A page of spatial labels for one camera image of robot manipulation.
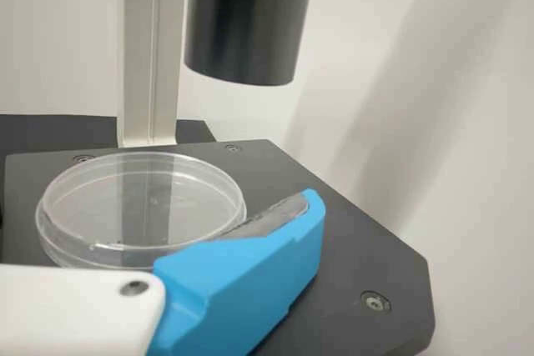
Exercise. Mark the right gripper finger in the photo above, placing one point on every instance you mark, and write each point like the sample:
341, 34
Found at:
233, 285

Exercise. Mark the petri dish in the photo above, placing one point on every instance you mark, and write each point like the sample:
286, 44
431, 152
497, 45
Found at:
137, 206

